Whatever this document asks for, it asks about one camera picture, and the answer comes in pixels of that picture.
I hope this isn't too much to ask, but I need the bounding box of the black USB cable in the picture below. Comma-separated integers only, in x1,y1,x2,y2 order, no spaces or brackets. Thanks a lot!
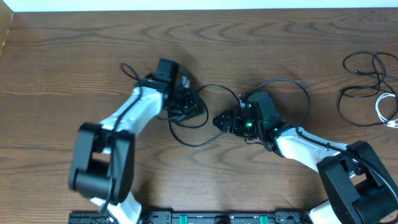
157,83,242,148

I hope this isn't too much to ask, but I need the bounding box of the white USB cable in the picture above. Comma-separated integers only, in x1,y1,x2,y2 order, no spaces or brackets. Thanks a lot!
375,92,398,129

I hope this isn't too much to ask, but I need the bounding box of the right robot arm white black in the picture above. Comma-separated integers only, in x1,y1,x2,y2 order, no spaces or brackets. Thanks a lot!
213,91,397,223

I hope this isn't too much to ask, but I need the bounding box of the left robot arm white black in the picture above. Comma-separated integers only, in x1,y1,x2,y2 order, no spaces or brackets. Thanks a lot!
68,58,192,223

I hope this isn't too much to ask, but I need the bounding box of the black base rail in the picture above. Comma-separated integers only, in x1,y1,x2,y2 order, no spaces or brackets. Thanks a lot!
68,211,382,224

